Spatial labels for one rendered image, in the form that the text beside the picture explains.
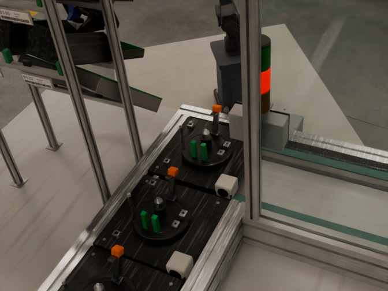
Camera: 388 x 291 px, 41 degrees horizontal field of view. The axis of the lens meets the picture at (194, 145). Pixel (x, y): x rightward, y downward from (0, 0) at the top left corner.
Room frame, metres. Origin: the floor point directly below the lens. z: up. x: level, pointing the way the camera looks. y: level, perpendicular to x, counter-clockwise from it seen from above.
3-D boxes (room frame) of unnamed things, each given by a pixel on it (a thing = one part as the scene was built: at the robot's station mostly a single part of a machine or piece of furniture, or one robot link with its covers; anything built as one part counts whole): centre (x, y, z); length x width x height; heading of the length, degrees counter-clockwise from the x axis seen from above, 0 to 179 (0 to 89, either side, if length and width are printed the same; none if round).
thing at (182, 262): (0.81, 0.10, 1.01); 0.24 x 0.24 x 0.13; 60
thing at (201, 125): (1.03, -0.03, 0.96); 0.24 x 0.24 x 0.02; 60
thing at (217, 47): (1.38, -0.17, 0.96); 0.15 x 0.15 x 0.20; 6
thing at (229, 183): (0.89, -0.07, 0.97); 0.05 x 0.05 x 0.04; 60
